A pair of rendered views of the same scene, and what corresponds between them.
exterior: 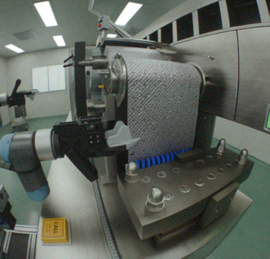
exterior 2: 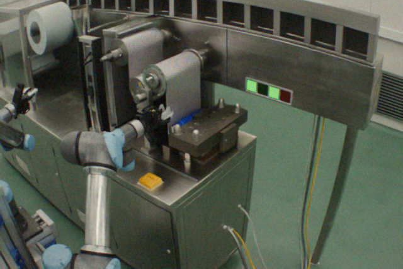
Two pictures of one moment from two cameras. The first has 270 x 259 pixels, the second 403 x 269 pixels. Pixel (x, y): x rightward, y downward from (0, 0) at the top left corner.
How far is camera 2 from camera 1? 1.45 m
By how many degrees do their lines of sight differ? 31
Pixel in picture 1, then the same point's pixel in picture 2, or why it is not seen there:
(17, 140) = (126, 131)
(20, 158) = (130, 141)
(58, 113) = not seen: outside the picture
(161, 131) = (182, 103)
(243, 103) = (231, 75)
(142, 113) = (172, 97)
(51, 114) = not seen: outside the picture
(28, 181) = (131, 155)
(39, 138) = (137, 126)
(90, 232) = (167, 174)
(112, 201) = (163, 157)
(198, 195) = (213, 131)
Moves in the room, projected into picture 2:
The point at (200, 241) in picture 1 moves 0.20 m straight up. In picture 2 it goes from (225, 159) to (225, 120)
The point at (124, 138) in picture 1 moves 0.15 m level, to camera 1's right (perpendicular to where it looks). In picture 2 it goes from (168, 113) to (198, 104)
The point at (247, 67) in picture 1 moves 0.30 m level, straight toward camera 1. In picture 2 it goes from (232, 54) to (220, 78)
